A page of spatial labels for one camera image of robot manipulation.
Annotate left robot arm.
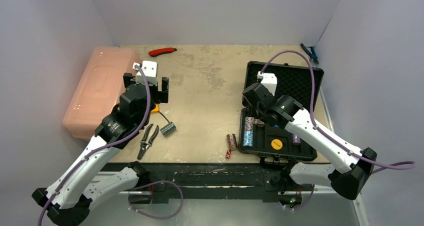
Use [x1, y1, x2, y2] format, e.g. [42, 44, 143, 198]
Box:
[32, 71, 169, 225]

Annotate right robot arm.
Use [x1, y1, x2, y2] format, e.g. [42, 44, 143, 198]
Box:
[242, 83, 377, 200]

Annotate black poker set case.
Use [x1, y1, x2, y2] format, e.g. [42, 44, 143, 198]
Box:
[238, 63, 318, 161]

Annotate yellow tape measure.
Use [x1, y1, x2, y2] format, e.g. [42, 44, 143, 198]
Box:
[150, 104, 160, 114]

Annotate blue chip stack in case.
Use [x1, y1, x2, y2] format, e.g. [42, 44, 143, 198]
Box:
[243, 125, 254, 147]

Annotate yellow big blind button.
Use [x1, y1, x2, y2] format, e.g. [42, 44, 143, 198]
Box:
[271, 139, 284, 150]

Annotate pink translucent storage box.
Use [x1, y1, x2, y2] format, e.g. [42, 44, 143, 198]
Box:
[62, 47, 141, 141]

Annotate green terminal block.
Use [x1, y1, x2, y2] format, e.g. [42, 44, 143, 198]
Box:
[160, 122, 177, 137]

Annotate purple chip stack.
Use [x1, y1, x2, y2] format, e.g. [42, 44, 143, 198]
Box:
[291, 134, 301, 145]

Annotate red utility knife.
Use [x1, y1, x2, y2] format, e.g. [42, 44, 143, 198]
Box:
[148, 47, 177, 57]

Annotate brown black chip stack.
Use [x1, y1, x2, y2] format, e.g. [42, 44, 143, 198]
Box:
[226, 133, 238, 151]

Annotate red dice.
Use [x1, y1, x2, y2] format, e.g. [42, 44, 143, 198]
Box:
[225, 149, 232, 159]

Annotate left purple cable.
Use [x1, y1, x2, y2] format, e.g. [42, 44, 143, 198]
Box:
[37, 64, 184, 226]

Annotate purple cable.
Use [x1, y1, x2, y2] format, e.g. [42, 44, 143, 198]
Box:
[259, 50, 416, 212]
[37, 64, 184, 226]

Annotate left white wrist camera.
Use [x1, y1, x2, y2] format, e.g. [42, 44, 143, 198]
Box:
[132, 60, 158, 86]

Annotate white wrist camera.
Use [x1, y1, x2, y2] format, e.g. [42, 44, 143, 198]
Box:
[132, 60, 158, 86]
[257, 71, 278, 96]

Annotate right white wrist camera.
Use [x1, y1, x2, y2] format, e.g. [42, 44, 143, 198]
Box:
[257, 71, 278, 96]

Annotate black handled pliers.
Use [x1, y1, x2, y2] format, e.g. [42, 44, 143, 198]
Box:
[137, 124, 159, 160]

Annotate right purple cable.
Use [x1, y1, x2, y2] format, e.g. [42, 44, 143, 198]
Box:
[259, 50, 416, 212]

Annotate blue handled pliers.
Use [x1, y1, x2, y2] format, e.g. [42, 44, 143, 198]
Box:
[300, 43, 319, 65]

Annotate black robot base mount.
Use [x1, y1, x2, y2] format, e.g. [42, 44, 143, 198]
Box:
[94, 162, 312, 205]

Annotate aluminium frame rail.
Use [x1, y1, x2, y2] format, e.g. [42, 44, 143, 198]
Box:
[60, 170, 370, 226]

